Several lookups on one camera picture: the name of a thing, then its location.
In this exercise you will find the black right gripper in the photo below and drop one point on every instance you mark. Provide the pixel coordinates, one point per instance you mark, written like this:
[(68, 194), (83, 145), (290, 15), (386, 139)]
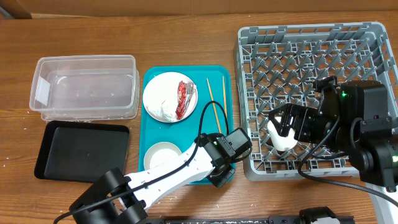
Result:
[(305, 115)]

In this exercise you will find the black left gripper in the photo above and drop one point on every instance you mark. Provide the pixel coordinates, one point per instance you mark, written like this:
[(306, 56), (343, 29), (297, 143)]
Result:
[(222, 179)]

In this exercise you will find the white cup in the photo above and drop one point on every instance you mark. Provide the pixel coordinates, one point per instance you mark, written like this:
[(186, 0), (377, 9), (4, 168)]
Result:
[(281, 143)]

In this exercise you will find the grey bowl with rice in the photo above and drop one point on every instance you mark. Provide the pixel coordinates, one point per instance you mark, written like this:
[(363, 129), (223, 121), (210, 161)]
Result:
[(160, 153)]

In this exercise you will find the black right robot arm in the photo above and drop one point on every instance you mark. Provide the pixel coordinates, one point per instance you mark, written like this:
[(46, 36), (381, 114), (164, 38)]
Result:
[(352, 117)]

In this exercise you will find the grey dishwasher rack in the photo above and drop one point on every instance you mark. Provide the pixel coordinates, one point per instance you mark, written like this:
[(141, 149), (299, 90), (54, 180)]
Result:
[(276, 65)]

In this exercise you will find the teal plastic tray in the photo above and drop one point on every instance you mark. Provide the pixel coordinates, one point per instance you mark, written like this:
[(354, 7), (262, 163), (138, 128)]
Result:
[(184, 132)]

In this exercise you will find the crumpled white napkin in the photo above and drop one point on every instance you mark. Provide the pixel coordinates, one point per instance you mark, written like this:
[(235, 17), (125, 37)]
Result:
[(163, 110)]

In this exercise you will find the red snack wrapper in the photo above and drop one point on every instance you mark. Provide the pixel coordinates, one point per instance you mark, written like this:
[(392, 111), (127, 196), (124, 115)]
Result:
[(185, 93)]

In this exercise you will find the right wooden chopstick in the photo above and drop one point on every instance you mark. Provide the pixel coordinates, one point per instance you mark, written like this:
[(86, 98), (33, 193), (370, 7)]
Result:
[(224, 97)]

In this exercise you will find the wooden chopstick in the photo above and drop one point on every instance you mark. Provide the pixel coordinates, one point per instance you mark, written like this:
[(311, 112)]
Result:
[(214, 106), (224, 97)]

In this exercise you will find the left wooden chopstick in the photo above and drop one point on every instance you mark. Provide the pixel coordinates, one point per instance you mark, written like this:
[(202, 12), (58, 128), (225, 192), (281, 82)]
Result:
[(214, 106)]

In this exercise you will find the white round plate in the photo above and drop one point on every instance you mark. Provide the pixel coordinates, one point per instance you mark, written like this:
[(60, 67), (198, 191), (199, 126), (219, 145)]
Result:
[(164, 87)]

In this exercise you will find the black tray bin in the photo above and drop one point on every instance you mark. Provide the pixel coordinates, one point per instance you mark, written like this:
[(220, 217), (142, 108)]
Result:
[(81, 152)]

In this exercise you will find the clear plastic container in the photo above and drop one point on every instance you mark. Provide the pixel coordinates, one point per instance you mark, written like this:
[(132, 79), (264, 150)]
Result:
[(85, 88)]

